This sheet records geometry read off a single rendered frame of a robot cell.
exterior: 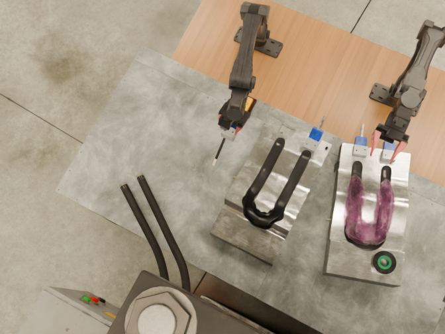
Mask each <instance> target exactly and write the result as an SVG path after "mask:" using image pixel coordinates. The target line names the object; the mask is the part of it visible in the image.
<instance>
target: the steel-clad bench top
mask: <svg viewBox="0 0 445 334"><path fill-rule="evenodd" d="M231 92H232V90H231V89H229V88H228V85H226V84H224V83H222V82H219V81H217V80H215V79H213V78H211V77H209V76H206V75H205V74H202V73H201V72H198V71H196V70H194V69H192V68H190V67H187V66H185V65H183V64H181V63H179V62H176V61H175V60H172V59H171V58H168V57H166V56H164V55H162V54H160V53H158V52H155V51H153V50H151V49H149V48H147V47H145V46H142V47H141V49H140V50H139V52H138V54H137V55H136V57H135V59H134V60H133V62H132V64H131V65H130V67H129V68H128V70H127V71H126V74H125V75H124V77H123V78H122V80H121V82H120V84H119V85H118V87H117V88H116V90H115V92H114V94H113V95H112V97H111V98H110V100H109V102H108V104H107V105H106V107H105V108H104V110H103V112H102V114H101V115H100V116H99V118H98V120H97V122H96V123H95V125H94V126H93V128H92V130H91V132H90V133H89V135H88V136H87V138H86V140H85V142H84V143H83V145H82V146H81V148H80V150H79V152H78V153H77V155H76V156H75V158H74V160H73V162H72V163H71V164H70V167H69V168H68V170H67V171H66V173H65V174H64V177H63V178H62V180H61V181H60V183H59V184H58V187H57V188H56V190H55V192H57V193H59V194H61V195H63V196H65V197H67V198H68V199H70V200H72V201H74V202H76V203H78V204H80V205H82V206H84V207H86V208H88V209H90V210H91V211H93V212H95V213H97V214H99V215H100V216H102V217H104V218H106V219H108V220H110V221H112V222H113V223H116V224H117V225H120V226H121V227H123V228H125V229H127V230H129V231H131V232H133V233H134V234H136V235H138V236H140V237H142V238H144V239H146V237H145V235H144V233H143V231H142V229H141V227H140V225H139V223H138V221H137V220H136V217H135V216H134V213H133V212H132V209H131V208H130V205H129V204H128V201H127V200H126V198H125V196H124V194H123V192H122V190H121V188H120V186H119V185H120V184H121V183H122V182H126V183H127V185H128V187H129V188H130V190H131V192H132V194H133V196H134V198H135V200H136V202H137V204H138V206H139V208H140V210H141V212H142V214H143V215H144V217H145V219H146V221H147V223H148V225H149V227H150V228H151V230H152V232H153V234H154V236H155V238H156V240H157V242H158V244H159V246H160V247H161V248H163V249H165V250H167V251H168V252H170V253H172V252H171V250H170V247H169V245H168V243H167V241H166V239H165V237H164V235H163V233H162V230H161V229H160V226H159V225H158V222H157V221H156V218H155V216H154V214H153V212H152V210H151V208H150V206H149V204H148V201H147V199H146V197H145V195H144V193H143V191H142V189H141V187H140V184H139V183H138V180H137V179H136V175H137V174H139V173H143V175H144V177H145V179H146V181H147V183H148V185H149V187H150V189H151V191H152V193H153V195H154V197H155V200H156V202H157V204H158V206H159V208H160V210H161V212H162V214H163V216H164V218H165V220H166V222H167V224H168V227H169V228H170V231H171V232H172V235H173V237H174V239H175V241H176V243H177V245H178V247H179V249H180V251H181V253H182V255H183V257H184V260H186V261H188V262H189V263H191V264H193V265H195V266H197V267H199V268H200V269H202V270H204V271H206V272H208V273H210V274H212V275H213V276H216V277H217V278H220V279H221V280H223V281H225V282H227V283H229V284H231V285H232V286H234V287H236V288H238V289H240V290H242V291H243V292H246V293H247V294H250V295H251V296H254V297H256V298H257V299H259V300H261V301H263V302H264V303H266V304H268V305H270V306H272V307H274V308H275V309H278V310H279V311H282V312H283V313H286V314H287V315H289V316H291V317H293V318H295V319H297V320H298V321H300V322H302V323H304V324H306V325H308V326H309V327H312V328H313V329H316V330H317V331H319V332H321V333H323V334H445V303H444V302H443V301H442V300H443V299H444V296H445V187H444V186H441V185H440V184H437V183H435V182H433V181H431V180H429V179H427V178H424V177H422V176H420V175H418V174H416V173H414V172H412V171H409V179H408V193H409V207H408V213H407V221H406V225H405V232H404V237H403V248H402V252H404V253H405V255H404V263H403V275H402V282H401V286H398V287H394V288H392V287H388V286H381V285H377V284H370V283H366V282H359V281H355V280H348V279H343V278H337V277H333V276H326V275H322V272H323V266H324V257H325V251H326V242H327V237H328V228H329V222H328V221H325V219H326V218H330V213H331V208H332V199H333V193H334V184H335V179H336V171H335V172H334V165H335V164H336V163H337V162H338V155H339V150H340V145H341V144H342V143H346V144H352V143H350V142H348V141H346V140H344V139H341V138H339V137H337V136H335V135H332V134H330V133H328V132H326V131H324V130H323V131H324V133H323V134H322V137H321V140H323V141H326V142H328V143H330V144H331V145H332V146H331V148H330V150H329V152H328V154H327V156H326V158H325V160H324V162H323V164H322V166H321V168H320V170H319V173H318V174H317V177H316V178H315V181H314V182H313V184H312V186H311V188H310V190H309V192H308V194H307V196H306V199H305V201H304V203H303V205H302V207H301V209H300V211H299V213H298V215H297V217H296V219H295V221H294V223H293V225H292V227H291V229H290V231H289V233H288V235H287V237H286V239H285V241H284V243H283V245H282V247H281V249H280V251H279V253H278V255H277V258H276V260H275V262H274V264H273V266H270V265H268V264H266V263H265V262H262V261H261V260H259V259H257V258H255V257H253V256H251V255H249V254H247V253H245V252H243V251H241V250H240V249H238V248H236V247H234V246H232V245H230V244H228V243H226V242H224V241H222V240H220V239H218V238H216V237H214V236H212V235H211V234H210V230H211V228H212V226H213V225H214V223H215V221H216V219H217V217H218V215H219V213H220V212H221V209H222V208H223V205H224V198H225V196H226V194H227V193H228V191H229V189H230V187H231V185H232V183H233V181H234V179H233V176H236V177H237V175H238V173H239V172H240V171H241V169H242V167H243V165H244V164H245V162H246V160H247V158H248V157H249V155H250V153H251V151H252V149H253V147H254V145H255V143H256V141H257V139H258V137H259V135H260V133H261V131H262V129H263V128H264V125H265V124H266V122H267V120H268V118H269V116H270V115H271V116H272V117H275V118H276V119H279V120H281V121H283V122H284V123H285V124H286V125H289V126H291V127H293V128H295V127H296V128H298V129H300V130H302V131H305V132H306V133H309V134H310V133H311V130H312V128H313V127H315V126H314V125H311V124H309V123H307V122H305V121H303V120H300V119H298V118H296V117H294V116H292V115H290V114H288V113H286V112H284V111H282V110H279V109H277V108H275V107H273V106H271V105H268V104H267V103H264V102H263V101H260V100H258V99H257V102H256V104H255V106H254V108H253V109H252V111H251V114H250V117H249V119H248V121H247V122H246V124H245V125H244V127H243V128H242V130H240V131H239V132H238V133H237V136H236V138H235V140H234V142H232V141H230V140H228V139H225V142H224V144H223V146H222V149H221V151H220V154H219V157H218V158H217V161H216V163H215V165H214V166H213V165H212V164H213V161H214V159H215V156H216V155H217V152H218V150H219V147H220V145H221V142H222V140H223V137H221V131H222V129H221V128H220V126H219V125H218V122H219V120H218V116H219V110H220V109H221V107H222V106H223V105H224V103H225V102H227V101H228V99H230V97H231ZM250 97H252V96H250ZM253 98H254V97H253ZM255 99H256V98H255ZM146 240H147V239H146Z"/></svg>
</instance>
